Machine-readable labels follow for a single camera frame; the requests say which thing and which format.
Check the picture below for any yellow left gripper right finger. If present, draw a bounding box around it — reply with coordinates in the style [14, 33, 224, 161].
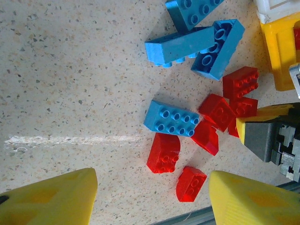
[208, 170, 300, 225]

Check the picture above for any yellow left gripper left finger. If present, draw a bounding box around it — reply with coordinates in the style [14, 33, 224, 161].
[0, 167, 98, 225]

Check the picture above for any white plastic container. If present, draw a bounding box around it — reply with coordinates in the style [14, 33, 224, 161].
[254, 0, 300, 24]

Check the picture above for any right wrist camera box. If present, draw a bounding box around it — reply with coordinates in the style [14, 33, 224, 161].
[288, 62, 300, 98]

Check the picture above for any red lego brick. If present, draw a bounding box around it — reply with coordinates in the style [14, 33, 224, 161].
[292, 27, 300, 51]
[227, 96, 258, 138]
[146, 133, 181, 174]
[175, 166, 208, 203]
[190, 120, 220, 157]
[198, 93, 237, 133]
[222, 66, 260, 101]

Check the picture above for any blue lego brick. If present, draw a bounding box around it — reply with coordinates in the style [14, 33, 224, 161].
[144, 26, 215, 68]
[142, 100, 202, 138]
[165, 0, 225, 32]
[190, 19, 246, 82]

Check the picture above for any yellow plastic container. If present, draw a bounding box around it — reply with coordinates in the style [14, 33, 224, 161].
[260, 11, 300, 92]

